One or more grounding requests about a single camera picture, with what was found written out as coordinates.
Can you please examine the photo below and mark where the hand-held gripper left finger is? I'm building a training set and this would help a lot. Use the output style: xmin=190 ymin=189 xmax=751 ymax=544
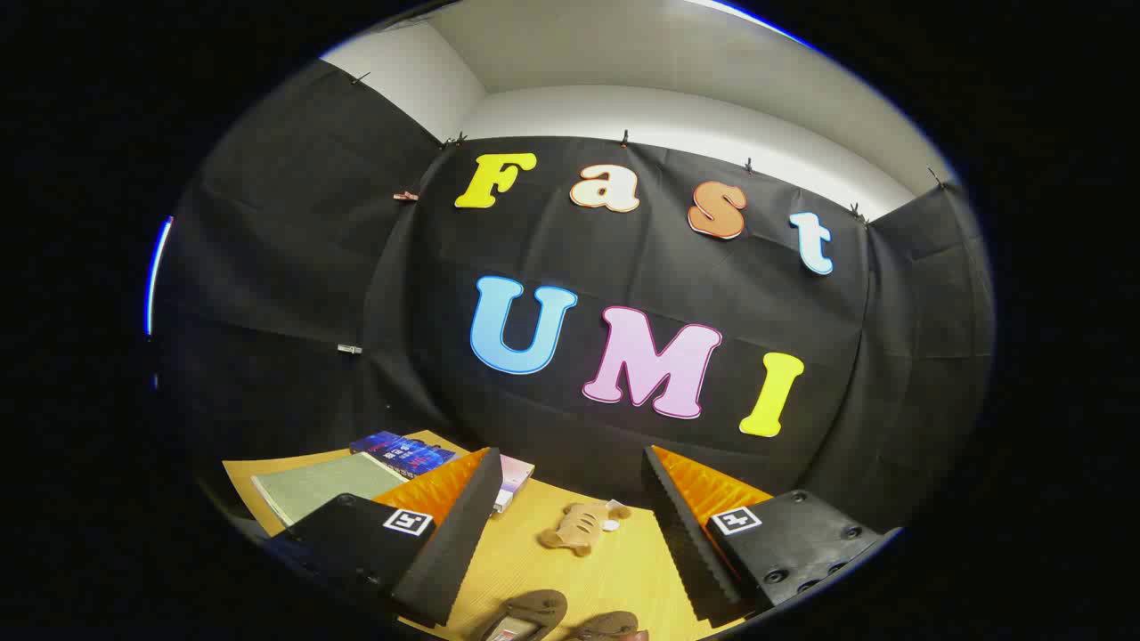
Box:
xmin=264 ymin=447 xmax=504 ymax=627

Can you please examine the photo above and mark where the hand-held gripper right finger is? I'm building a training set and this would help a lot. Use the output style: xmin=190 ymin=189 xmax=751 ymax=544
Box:
xmin=641 ymin=443 xmax=902 ymax=627

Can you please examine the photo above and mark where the brown fuzzy shoe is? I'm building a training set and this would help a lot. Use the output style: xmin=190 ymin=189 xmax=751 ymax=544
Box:
xmin=570 ymin=611 xmax=649 ymax=641
xmin=470 ymin=588 xmax=569 ymax=641

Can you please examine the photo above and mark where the green fabric storage box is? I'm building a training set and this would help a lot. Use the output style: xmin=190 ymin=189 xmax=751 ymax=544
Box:
xmin=250 ymin=451 xmax=409 ymax=528

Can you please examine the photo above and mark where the blue cover book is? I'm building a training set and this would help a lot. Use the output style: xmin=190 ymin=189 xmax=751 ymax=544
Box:
xmin=350 ymin=431 xmax=457 ymax=479

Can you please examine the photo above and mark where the tan striped plush toy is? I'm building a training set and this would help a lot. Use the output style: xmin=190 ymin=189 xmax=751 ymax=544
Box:
xmin=537 ymin=500 xmax=631 ymax=558

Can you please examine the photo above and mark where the row of black clips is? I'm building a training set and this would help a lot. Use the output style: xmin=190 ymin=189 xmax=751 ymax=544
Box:
xmin=350 ymin=71 xmax=947 ymax=223

